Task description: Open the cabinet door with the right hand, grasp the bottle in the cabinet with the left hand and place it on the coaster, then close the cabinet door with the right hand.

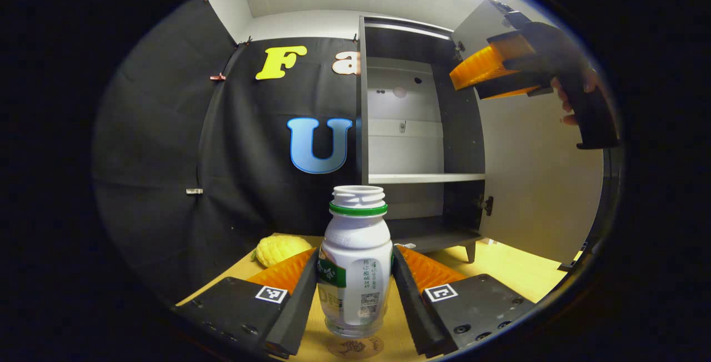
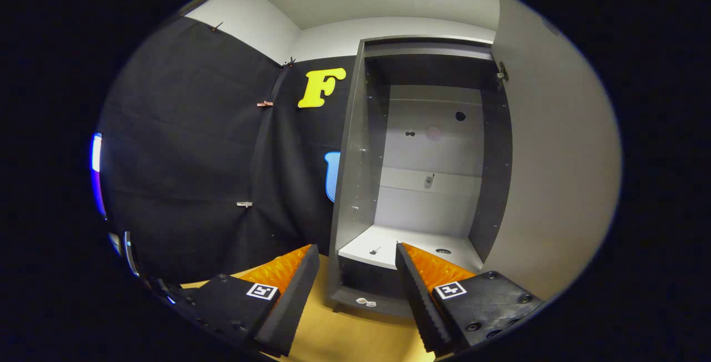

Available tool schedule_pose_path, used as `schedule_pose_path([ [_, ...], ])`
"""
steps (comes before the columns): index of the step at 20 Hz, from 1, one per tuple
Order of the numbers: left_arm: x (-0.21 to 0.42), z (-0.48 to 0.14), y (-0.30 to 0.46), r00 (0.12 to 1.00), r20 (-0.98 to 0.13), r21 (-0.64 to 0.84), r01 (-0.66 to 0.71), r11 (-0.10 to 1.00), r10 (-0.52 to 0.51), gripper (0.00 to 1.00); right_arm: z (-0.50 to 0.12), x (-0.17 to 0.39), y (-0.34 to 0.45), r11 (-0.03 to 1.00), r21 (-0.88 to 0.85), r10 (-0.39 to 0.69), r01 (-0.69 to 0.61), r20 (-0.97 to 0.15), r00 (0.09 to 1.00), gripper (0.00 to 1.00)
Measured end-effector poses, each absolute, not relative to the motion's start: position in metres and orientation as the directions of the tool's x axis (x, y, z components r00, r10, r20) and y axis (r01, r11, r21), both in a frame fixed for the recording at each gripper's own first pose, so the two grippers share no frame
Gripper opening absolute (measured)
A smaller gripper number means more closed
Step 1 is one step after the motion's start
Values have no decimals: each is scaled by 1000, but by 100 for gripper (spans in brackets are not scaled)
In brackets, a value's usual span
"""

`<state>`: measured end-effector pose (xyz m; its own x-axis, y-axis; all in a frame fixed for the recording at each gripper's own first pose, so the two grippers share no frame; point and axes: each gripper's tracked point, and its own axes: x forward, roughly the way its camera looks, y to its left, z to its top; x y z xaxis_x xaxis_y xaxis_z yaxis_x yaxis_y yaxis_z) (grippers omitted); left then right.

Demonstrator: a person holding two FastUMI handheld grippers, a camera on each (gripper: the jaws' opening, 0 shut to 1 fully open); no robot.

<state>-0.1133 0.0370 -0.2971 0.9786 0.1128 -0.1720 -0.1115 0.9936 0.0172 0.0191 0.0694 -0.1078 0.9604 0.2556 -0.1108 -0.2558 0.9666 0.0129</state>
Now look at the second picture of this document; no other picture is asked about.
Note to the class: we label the beige cabinet door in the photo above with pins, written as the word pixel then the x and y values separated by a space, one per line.
pixel 555 156

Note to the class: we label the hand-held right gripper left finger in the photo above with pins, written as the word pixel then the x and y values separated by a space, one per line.
pixel 294 301

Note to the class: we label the black backdrop cloth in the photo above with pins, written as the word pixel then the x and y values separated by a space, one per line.
pixel 183 156

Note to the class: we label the dark grey cabinet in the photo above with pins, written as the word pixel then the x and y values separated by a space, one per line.
pixel 355 184

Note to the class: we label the metal door hinge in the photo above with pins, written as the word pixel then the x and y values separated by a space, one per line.
pixel 502 75

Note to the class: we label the pink clothes peg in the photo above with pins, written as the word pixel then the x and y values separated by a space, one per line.
pixel 265 104

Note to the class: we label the black clip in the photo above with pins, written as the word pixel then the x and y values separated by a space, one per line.
pixel 289 63
pixel 216 26

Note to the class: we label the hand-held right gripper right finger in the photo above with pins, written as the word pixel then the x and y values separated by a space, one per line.
pixel 422 306

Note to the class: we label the white cabinet shelf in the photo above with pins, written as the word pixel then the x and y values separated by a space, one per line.
pixel 377 237

